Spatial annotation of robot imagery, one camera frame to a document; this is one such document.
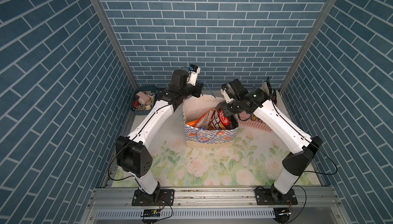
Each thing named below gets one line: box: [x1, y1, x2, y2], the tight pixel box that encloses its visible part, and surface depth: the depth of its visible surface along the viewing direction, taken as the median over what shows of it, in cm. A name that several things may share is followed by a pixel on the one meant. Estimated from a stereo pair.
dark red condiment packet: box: [207, 108, 233, 130], surface depth 82 cm
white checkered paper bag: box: [182, 94, 240, 149], surface depth 82 cm
